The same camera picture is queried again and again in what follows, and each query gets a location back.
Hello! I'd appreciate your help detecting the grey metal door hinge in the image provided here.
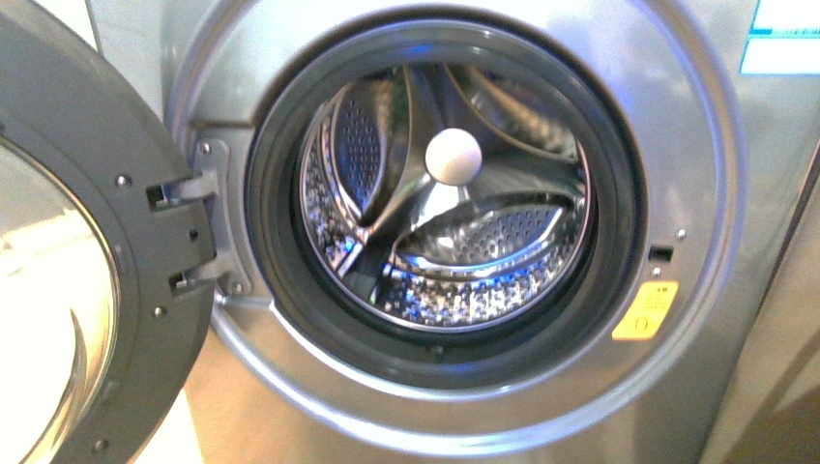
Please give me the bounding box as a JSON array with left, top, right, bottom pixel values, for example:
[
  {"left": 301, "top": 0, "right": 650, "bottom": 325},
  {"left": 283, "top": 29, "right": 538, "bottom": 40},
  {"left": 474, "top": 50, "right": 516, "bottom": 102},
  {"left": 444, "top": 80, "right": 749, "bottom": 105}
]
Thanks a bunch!
[{"left": 146, "top": 137, "right": 252, "bottom": 296}]

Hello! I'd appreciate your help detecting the dark rubber door gasket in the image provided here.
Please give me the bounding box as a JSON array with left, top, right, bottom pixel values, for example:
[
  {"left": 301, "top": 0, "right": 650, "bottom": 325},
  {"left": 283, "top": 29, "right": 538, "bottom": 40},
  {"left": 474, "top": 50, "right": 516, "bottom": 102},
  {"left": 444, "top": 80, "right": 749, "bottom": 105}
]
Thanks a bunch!
[{"left": 247, "top": 12, "right": 647, "bottom": 390}]

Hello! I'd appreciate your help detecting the yellow warning sticker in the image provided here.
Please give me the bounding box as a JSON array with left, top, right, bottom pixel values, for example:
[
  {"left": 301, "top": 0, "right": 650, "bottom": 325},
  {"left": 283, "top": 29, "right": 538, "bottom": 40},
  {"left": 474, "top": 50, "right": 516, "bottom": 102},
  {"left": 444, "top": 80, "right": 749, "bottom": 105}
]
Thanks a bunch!
[{"left": 611, "top": 280, "right": 679, "bottom": 341}]

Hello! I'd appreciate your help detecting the grey washing machine door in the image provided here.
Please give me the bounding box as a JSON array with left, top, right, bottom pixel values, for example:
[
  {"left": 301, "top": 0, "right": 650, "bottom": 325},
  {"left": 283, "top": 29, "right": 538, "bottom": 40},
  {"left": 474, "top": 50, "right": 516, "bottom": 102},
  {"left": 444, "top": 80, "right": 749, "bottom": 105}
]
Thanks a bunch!
[{"left": 1, "top": 1, "right": 216, "bottom": 463}]

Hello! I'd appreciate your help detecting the silver front-load washing machine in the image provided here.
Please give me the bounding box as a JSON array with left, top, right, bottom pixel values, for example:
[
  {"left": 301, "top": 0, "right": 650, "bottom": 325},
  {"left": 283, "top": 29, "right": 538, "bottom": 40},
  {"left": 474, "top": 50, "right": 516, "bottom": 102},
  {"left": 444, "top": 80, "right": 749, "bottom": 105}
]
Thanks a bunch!
[{"left": 89, "top": 1, "right": 819, "bottom": 463}]

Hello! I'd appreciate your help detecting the white blue energy label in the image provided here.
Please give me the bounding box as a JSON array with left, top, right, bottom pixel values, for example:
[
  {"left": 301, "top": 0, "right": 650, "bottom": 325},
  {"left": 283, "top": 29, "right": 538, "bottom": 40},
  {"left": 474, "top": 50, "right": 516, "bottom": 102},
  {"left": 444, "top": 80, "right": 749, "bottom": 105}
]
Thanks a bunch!
[{"left": 740, "top": 0, "right": 819, "bottom": 75}]

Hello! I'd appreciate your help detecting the stainless steel drum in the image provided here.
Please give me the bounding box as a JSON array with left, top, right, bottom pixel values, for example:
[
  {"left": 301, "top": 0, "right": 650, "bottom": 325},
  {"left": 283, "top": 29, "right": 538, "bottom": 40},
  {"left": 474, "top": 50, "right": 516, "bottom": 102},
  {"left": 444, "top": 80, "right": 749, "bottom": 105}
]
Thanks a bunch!
[{"left": 298, "top": 64, "right": 591, "bottom": 334}]

